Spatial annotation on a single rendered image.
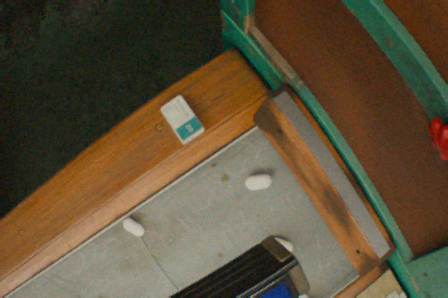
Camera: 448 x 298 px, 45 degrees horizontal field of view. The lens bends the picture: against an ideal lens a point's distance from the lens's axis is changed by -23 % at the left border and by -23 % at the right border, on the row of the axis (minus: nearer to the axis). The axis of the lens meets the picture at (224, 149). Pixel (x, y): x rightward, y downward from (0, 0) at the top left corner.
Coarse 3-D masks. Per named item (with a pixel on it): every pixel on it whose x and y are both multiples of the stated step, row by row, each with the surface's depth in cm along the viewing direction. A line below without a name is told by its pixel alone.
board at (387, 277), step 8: (384, 272) 91; (376, 280) 90; (384, 280) 90; (392, 280) 90; (368, 288) 90; (376, 288) 90; (384, 288) 90; (392, 288) 89; (400, 288) 89; (360, 296) 89; (368, 296) 89; (376, 296) 89; (384, 296) 89
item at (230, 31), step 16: (224, 16) 96; (224, 32) 103; (240, 32) 95; (224, 48) 111; (240, 48) 102; (256, 48) 94; (256, 64) 100; (272, 80) 97; (400, 256) 85; (400, 272) 88; (416, 288) 84
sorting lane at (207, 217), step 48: (240, 144) 100; (192, 192) 98; (240, 192) 98; (288, 192) 98; (96, 240) 97; (144, 240) 97; (192, 240) 97; (240, 240) 96; (288, 240) 96; (48, 288) 94; (96, 288) 94; (144, 288) 94; (336, 288) 94
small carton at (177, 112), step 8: (168, 104) 97; (176, 104) 97; (184, 104) 97; (168, 112) 97; (176, 112) 97; (184, 112) 97; (192, 112) 97; (168, 120) 97; (176, 120) 96; (184, 120) 96; (192, 120) 96; (176, 128) 96; (184, 128) 96; (192, 128) 96; (200, 128) 96; (184, 136) 96; (192, 136) 97
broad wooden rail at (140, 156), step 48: (192, 96) 99; (240, 96) 99; (96, 144) 98; (144, 144) 98; (192, 144) 98; (48, 192) 96; (96, 192) 96; (144, 192) 98; (0, 240) 94; (48, 240) 94; (0, 288) 92
